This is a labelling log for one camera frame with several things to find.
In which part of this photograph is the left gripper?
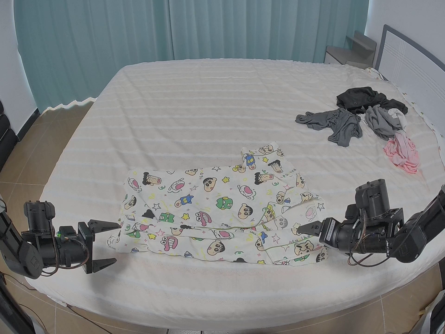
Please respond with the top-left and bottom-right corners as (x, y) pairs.
(51, 219), (122, 275)

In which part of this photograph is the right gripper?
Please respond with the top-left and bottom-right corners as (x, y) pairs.
(320, 216), (368, 255)

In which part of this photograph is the white printed pyjama top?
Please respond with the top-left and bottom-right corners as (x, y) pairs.
(107, 141), (329, 266)

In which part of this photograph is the bed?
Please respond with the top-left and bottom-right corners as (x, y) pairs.
(24, 24), (445, 328)

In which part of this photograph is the pink garment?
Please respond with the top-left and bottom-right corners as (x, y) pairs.
(383, 130), (420, 175)

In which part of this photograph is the dark grey garment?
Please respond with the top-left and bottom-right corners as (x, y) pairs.
(296, 109), (363, 148)

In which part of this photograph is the light grey garment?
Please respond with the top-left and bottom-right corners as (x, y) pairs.
(364, 105), (408, 141)

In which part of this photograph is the black garment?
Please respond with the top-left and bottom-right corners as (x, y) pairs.
(336, 87), (408, 115)

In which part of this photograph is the grey bedside table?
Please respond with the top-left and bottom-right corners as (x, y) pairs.
(324, 31), (378, 69)

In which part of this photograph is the blue-green curtain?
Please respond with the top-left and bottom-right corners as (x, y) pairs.
(13, 0), (369, 114)

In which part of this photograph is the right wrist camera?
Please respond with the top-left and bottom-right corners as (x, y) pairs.
(345, 204), (359, 227)

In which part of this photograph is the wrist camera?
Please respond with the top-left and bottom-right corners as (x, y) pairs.
(345, 204), (359, 227)
(57, 225), (79, 240)

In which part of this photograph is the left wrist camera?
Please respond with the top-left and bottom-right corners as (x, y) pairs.
(57, 225), (79, 240)

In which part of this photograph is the black cable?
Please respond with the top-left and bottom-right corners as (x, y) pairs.
(347, 247), (395, 268)
(40, 238), (90, 277)
(64, 304), (92, 324)

